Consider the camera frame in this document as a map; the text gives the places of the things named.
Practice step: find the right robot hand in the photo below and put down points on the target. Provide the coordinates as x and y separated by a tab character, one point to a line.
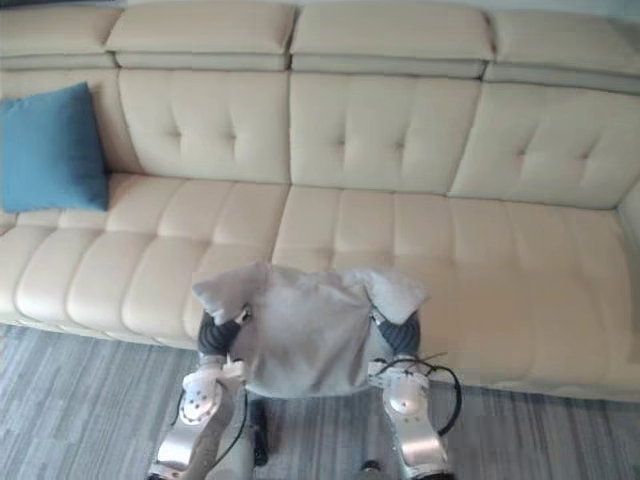
400	336

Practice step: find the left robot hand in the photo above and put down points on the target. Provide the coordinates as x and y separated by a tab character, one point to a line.
216	336

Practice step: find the light grey square cushion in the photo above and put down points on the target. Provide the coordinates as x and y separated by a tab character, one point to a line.
305	330

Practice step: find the cream leather sofa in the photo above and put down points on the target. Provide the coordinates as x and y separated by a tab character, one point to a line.
380	165

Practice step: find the blue square cushion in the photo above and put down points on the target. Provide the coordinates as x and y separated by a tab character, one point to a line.
50	150

